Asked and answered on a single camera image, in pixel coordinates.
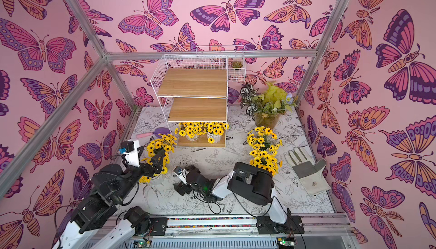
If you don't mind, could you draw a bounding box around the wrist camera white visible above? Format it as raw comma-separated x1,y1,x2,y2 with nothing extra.
119,140,144,168
173,166,190,185

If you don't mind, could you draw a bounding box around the white wire shelf rack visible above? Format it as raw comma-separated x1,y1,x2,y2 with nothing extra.
149,53,246,132

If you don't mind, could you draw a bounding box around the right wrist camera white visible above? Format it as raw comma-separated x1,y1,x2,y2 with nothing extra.
173,166,190,185

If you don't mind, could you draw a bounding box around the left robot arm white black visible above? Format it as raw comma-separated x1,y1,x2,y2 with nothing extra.
52,150,166,249

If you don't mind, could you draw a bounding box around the purple pink garden trowel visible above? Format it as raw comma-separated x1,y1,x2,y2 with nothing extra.
136,127,171,139

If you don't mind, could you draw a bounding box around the sunflower pot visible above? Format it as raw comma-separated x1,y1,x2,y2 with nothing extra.
139,153,170,184
206,122,229,144
249,150,283,176
246,126,283,152
146,134,177,158
175,122,206,142

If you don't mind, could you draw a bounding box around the white grey gardening glove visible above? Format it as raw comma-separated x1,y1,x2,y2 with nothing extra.
286,147,331,196

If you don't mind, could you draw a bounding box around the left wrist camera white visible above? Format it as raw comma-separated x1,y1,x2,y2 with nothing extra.
119,140,144,168

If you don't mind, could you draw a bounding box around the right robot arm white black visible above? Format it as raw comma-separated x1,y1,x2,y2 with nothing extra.
173,162,305,235

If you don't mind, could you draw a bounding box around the leafy plant in glass vase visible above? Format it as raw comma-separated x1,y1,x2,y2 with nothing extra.
240,83,297,129

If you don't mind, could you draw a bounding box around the small succulent in wire basket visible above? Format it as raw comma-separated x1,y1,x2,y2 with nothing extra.
231,60,244,69

